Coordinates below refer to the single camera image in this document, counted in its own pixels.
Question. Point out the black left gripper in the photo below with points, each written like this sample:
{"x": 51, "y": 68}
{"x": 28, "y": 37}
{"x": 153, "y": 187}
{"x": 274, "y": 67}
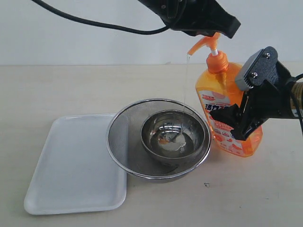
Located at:
{"x": 195, "y": 17}

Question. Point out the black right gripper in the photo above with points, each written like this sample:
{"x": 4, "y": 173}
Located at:
{"x": 257, "y": 106}

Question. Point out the orange dish soap pump bottle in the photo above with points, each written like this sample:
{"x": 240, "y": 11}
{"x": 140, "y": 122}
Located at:
{"x": 216, "y": 89}

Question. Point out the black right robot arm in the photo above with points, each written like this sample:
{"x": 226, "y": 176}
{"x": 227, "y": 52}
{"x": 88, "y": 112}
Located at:
{"x": 296, "y": 101}

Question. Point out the small stainless steel bowl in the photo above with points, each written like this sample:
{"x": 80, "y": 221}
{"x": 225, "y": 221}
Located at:
{"x": 172, "y": 136}

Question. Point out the steel mesh strainer basket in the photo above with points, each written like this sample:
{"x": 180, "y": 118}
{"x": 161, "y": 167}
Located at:
{"x": 126, "y": 149}

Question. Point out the white rectangular plastic tray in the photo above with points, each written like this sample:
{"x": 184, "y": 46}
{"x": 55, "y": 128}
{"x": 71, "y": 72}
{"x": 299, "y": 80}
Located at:
{"x": 75, "y": 172}

